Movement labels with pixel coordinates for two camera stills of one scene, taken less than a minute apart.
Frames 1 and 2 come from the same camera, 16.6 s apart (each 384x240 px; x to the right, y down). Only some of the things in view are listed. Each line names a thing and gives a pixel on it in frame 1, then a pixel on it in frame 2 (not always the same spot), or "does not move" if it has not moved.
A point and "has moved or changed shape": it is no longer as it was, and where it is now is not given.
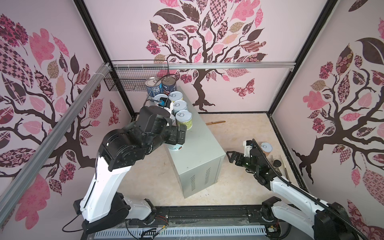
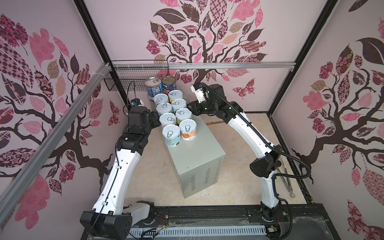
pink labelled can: [157, 97] does not move
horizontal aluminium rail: [122, 65] does not move
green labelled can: [184, 117] does not move
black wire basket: [132, 75] does not move
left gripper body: [172, 137] -> [154, 121]
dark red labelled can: [168, 84] does not move
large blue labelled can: [154, 86] does not move
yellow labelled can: [175, 95] does not move
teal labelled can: [174, 147] has moved or changed shape
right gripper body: [246, 164] -> [204, 108]
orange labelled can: [266, 148] has moved or changed shape
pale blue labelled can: [179, 105] does not move
